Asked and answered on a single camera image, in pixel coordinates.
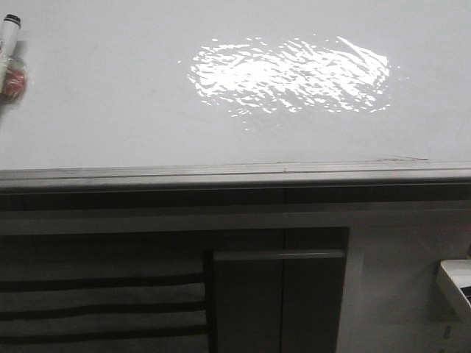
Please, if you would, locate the dark slatted chair back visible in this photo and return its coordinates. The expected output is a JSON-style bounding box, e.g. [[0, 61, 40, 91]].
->
[[1, 249, 213, 352]]

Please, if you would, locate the grey cabinet panel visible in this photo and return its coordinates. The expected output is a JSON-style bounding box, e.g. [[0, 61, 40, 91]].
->
[[213, 249, 345, 352]]

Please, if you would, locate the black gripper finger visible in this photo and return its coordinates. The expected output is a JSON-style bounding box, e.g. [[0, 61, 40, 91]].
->
[[1, 58, 28, 110]]

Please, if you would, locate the white whiteboard marker pen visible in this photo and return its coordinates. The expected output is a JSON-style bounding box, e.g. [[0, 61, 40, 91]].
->
[[1, 14, 21, 94]]

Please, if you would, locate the white marker tray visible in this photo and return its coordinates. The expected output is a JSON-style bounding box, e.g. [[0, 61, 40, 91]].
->
[[436, 260, 470, 324]]

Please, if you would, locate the large white whiteboard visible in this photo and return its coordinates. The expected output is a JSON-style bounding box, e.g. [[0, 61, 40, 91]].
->
[[1, 1, 470, 192]]

